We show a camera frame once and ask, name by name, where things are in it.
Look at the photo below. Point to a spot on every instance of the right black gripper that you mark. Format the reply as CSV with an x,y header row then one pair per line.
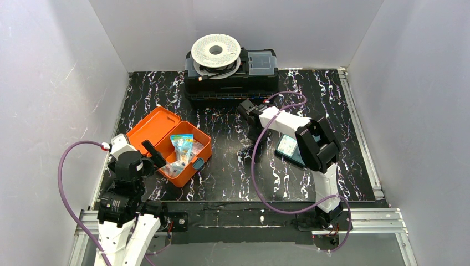
x,y
251,122

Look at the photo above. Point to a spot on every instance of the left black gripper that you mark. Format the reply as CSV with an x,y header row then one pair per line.
x,y
147,161

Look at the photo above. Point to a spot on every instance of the small teal packet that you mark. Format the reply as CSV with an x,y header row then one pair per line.
x,y
173,169

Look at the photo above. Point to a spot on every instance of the blue cotton swab packet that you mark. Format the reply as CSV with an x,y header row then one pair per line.
x,y
183,146

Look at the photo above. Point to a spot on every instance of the orange medicine box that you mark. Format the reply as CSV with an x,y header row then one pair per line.
x,y
157,127

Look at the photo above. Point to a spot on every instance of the white blue medicine sachet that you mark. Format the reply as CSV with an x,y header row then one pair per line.
x,y
196,148

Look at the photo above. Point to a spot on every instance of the teal bandage packet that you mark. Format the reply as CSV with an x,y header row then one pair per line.
x,y
287,145

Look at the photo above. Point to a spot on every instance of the teal divided tray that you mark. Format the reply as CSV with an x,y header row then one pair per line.
x,y
295,159

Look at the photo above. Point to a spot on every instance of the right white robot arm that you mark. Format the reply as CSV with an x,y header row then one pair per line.
x,y
317,144

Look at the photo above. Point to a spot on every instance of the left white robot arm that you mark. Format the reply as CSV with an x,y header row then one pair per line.
x,y
127,224

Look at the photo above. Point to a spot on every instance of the black plastic toolbox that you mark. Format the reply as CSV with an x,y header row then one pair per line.
x,y
254,76

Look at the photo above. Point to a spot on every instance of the white filament spool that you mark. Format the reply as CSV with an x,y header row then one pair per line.
x,y
216,56

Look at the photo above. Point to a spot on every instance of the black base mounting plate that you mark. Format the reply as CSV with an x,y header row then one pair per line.
x,y
249,222

